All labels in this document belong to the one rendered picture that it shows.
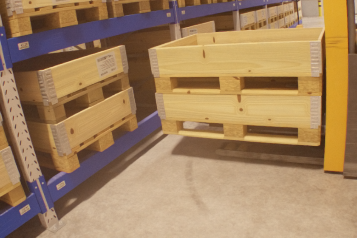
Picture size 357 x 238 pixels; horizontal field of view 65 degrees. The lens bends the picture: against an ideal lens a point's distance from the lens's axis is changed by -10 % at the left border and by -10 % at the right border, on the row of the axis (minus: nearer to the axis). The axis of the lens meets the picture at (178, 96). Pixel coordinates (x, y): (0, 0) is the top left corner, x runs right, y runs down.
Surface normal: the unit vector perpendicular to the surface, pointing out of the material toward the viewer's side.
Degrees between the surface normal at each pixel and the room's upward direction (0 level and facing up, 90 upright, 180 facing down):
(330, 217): 0
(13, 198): 90
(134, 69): 90
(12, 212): 90
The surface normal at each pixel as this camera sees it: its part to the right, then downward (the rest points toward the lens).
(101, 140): 0.88, 0.02
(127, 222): -0.13, -0.95
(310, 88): -0.47, 0.31
